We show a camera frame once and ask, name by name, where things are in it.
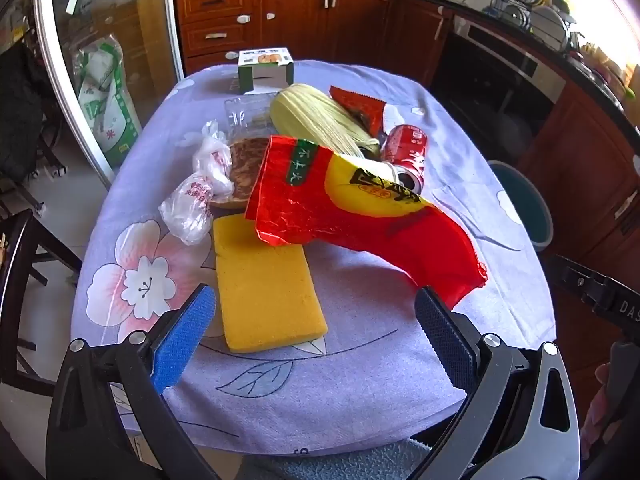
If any green and white carton box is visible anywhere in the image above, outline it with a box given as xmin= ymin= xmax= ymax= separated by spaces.
xmin=236 ymin=47 xmax=295 ymax=95

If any light blue clothing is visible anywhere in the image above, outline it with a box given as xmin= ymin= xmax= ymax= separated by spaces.
xmin=240 ymin=437 xmax=431 ymax=480

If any white and green rice sack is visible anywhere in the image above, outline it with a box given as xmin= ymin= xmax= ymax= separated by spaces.
xmin=75 ymin=42 xmax=143 ymax=168

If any metal dish rack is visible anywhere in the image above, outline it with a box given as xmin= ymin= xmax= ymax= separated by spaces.
xmin=482 ymin=0 xmax=581 ymax=51

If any purple floral tablecloth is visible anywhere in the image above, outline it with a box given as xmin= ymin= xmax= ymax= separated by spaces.
xmin=70 ymin=60 xmax=558 ymax=456

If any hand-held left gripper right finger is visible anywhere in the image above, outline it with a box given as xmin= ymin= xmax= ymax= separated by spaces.
xmin=410 ymin=286 xmax=583 ymax=480

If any red snack wrapper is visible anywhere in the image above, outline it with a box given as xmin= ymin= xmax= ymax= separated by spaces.
xmin=328 ymin=86 xmax=388 ymax=137

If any yellow sponge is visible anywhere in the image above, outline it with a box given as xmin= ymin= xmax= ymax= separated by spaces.
xmin=212 ymin=212 xmax=329 ymax=353

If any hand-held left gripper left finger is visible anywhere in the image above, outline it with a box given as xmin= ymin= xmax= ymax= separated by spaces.
xmin=46 ymin=283 xmax=221 ymax=480

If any wooden door cabinet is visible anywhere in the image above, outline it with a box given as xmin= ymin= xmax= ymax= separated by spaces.
xmin=517 ymin=75 xmax=640 ymax=411

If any built-in black oven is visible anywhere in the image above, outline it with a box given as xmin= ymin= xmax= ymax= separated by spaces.
xmin=430 ymin=15 xmax=568 ymax=156

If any dark wooden chair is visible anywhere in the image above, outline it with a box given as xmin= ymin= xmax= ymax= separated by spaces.
xmin=0 ymin=207 xmax=83 ymax=396

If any dark cloth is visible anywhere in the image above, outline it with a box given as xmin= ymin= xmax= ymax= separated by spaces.
xmin=0 ymin=45 xmax=46 ymax=181

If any red soda can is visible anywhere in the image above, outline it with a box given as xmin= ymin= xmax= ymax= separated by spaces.
xmin=380 ymin=124 xmax=430 ymax=196

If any glass sliding door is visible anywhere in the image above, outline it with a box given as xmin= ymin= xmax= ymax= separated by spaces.
xmin=35 ymin=0 xmax=186 ymax=191

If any teal trash bin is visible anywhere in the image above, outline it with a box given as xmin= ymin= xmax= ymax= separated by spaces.
xmin=487 ymin=160 xmax=554 ymax=253

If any red and yellow plastic bag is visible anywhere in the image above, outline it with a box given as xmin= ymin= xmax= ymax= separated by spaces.
xmin=244 ymin=135 xmax=488 ymax=311

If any clear plastic tray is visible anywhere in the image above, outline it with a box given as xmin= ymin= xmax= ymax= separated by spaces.
xmin=223 ymin=94 xmax=281 ymax=138

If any yellow noodle bundle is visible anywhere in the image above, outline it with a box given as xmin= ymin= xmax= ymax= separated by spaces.
xmin=270 ymin=83 xmax=382 ymax=161

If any white plastic bag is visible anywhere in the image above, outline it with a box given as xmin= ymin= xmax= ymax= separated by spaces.
xmin=192 ymin=120 xmax=236 ymax=198
xmin=159 ymin=172 xmax=216 ymax=246

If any person's right hand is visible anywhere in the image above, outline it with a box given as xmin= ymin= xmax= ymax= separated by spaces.
xmin=582 ymin=362 xmax=615 ymax=436

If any wooden drawer cabinet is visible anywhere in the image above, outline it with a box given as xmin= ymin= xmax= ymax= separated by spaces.
xmin=172 ymin=0 xmax=451 ymax=86

